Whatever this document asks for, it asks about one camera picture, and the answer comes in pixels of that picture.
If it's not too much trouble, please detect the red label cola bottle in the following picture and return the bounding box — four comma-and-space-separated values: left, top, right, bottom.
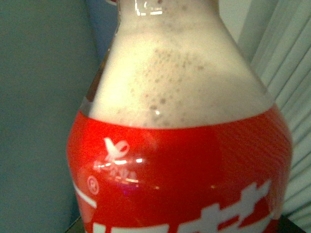
67, 0, 292, 233

